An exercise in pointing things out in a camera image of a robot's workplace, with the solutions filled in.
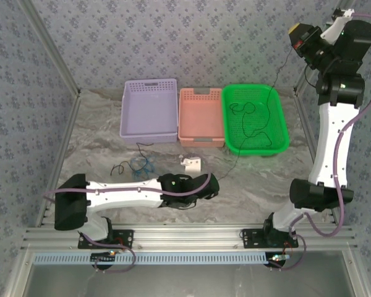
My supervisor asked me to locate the thin black cable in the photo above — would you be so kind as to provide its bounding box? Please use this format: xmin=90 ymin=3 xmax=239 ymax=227
xmin=135 ymin=142 xmax=155 ymax=159
xmin=111 ymin=161 xmax=129 ymax=176
xmin=218 ymin=49 xmax=294 ymax=182

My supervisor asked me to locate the aluminium table side rail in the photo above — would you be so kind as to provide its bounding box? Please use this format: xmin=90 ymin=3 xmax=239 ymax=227
xmin=35 ymin=92 xmax=83 ymax=228

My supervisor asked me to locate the purple plastic basket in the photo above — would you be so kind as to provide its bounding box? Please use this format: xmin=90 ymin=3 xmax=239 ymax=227
xmin=119 ymin=78 xmax=179 ymax=145

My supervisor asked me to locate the aluminium frame post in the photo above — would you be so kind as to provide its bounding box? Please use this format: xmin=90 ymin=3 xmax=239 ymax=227
xmin=292 ymin=0 xmax=358 ymax=95
xmin=18 ymin=0 xmax=82 ymax=97

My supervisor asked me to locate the light blue slotted cable duct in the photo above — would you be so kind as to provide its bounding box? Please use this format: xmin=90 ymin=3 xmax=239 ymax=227
xmin=32 ymin=251 xmax=293 ymax=266

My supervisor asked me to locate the green plastic basket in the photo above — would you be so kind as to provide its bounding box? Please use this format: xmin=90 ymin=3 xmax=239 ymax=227
xmin=221 ymin=83 xmax=290 ymax=157

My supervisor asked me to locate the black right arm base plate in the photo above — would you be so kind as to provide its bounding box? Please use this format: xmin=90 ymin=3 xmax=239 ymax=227
xmin=241 ymin=228 xmax=299 ymax=249

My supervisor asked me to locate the left arm purple harness cable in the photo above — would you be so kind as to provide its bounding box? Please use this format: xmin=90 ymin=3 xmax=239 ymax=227
xmin=43 ymin=172 xmax=213 ymax=275

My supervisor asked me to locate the grey metal panel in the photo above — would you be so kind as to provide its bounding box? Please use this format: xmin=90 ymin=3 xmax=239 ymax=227
xmin=6 ymin=251 xmax=369 ymax=297

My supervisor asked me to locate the arm purple harness cable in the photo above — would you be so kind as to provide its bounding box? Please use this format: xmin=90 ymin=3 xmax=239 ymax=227
xmin=270 ymin=11 xmax=371 ymax=272
xmin=43 ymin=172 xmax=213 ymax=275

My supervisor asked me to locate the right arm purple harness cable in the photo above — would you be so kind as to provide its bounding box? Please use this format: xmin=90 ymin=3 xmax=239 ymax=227
xmin=270 ymin=11 xmax=371 ymax=272

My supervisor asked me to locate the thin blue cable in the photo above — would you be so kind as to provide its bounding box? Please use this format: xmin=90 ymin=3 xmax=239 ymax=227
xmin=129 ymin=157 xmax=158 ymax=181

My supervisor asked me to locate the pink plastic basket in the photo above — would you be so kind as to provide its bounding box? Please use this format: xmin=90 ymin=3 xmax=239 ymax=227
xmin=177 ymin=87 xmax=227 ymax=148

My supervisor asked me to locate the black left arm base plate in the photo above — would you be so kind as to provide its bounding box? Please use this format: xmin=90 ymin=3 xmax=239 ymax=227
xmin=77 ymin=229 xmax=134 ymax=249

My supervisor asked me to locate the small circuit board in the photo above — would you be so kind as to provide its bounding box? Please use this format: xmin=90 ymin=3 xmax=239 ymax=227
xmin=265 ymin=252 xmax=290 ymax=267
xmin=91 ymin=252 xmax=117 ymax=264

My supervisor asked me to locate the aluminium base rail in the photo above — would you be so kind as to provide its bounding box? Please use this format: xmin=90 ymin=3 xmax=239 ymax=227
xmin=21 ymin=224 xmax=358 ymax=252

